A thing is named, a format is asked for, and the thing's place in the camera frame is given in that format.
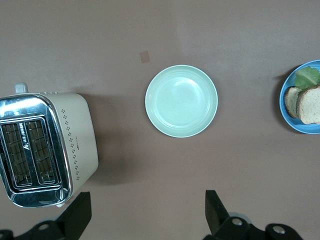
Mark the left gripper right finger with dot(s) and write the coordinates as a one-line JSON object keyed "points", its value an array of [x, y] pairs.
{"points": [[216, 215]]}

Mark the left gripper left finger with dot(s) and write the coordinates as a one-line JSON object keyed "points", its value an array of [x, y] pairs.
{"points": [[75, 217]]}

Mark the toasted bread slice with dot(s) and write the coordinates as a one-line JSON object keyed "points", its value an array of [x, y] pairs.
{"points": [[311, 106], [292, 102]]}

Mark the green lettuce leaf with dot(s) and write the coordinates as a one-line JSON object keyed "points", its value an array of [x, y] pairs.
{"points": [[308, 76]]}

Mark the blue plate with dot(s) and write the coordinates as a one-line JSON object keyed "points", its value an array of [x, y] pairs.
{"points": [[290, 122]]}

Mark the mint green plate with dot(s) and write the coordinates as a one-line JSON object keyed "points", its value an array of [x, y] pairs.
{"points": [[181, 101]]}

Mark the beige chrome toaster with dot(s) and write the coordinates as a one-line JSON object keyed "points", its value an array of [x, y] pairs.
{"points": [[80, 130]]}

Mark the brown square tape patch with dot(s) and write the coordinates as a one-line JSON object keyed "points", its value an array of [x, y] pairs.
{"points": [[145, 57]]}

